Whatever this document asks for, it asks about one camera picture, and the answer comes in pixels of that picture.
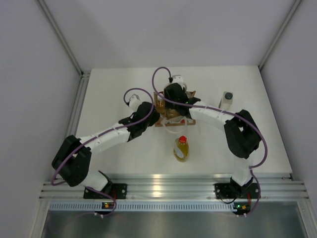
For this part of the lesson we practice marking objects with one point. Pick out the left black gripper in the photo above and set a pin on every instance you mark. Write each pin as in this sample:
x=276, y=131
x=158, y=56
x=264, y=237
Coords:
x=152, y=122

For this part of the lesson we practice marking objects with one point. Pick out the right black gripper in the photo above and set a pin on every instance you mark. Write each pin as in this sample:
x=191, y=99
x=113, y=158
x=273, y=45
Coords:
x=168, y=104

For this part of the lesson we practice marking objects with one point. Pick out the white-capped yellow bottle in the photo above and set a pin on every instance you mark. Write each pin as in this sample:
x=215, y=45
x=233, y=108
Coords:
x=171, y=113
x=160, y=105

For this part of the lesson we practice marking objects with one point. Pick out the burlap watermelon print canvas bag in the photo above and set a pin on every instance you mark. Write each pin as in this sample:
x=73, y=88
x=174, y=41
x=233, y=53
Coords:
x=178, y=121

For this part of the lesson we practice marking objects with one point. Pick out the grey-capped clear bottle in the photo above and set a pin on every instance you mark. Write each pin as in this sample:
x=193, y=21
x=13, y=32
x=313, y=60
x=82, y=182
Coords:
x=226, y=101

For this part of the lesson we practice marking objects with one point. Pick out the red-capped yellow bottle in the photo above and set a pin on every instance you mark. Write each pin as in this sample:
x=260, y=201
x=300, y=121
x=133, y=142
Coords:
x=181, y=149

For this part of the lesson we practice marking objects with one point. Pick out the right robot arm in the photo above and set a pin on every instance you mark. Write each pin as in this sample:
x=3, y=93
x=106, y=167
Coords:
x=242, y=135

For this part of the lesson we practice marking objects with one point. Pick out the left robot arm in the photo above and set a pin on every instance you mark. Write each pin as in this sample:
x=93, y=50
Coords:
x=72, y=161

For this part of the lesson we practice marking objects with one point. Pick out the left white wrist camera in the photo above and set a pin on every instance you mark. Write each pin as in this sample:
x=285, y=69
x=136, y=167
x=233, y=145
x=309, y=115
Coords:
x=134, y=102

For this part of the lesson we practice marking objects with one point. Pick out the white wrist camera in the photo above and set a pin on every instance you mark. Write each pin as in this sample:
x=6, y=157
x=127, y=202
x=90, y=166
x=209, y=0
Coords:
x=134, y=102
x=176, y=79

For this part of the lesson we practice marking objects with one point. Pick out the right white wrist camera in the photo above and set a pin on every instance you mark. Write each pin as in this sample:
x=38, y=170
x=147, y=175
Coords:
x=176, y=79

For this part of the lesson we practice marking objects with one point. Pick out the left aluminium frame post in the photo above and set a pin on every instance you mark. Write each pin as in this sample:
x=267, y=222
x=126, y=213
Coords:
x=44, y=8

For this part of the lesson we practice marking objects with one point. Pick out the aluminium frame post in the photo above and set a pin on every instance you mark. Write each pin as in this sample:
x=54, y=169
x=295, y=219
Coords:
x=287, y=19
x=44, y=8

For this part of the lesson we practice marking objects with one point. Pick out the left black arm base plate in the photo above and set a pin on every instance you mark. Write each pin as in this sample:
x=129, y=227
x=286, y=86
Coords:
x=114, y=190

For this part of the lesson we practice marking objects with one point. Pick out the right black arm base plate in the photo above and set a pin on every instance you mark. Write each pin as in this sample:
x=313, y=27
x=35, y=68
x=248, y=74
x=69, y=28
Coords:
x=227, y=192

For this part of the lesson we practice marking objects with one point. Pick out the white slotted cable duct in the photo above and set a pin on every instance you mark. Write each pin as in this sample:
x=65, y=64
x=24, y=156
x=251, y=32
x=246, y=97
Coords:
x=146, y=206

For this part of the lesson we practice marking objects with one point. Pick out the aluminium mounting rail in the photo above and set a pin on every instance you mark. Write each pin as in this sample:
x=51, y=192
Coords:
x=279, y=187

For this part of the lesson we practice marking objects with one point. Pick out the right aluminium frame post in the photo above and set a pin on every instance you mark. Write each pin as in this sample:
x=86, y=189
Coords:
x=287, y=19

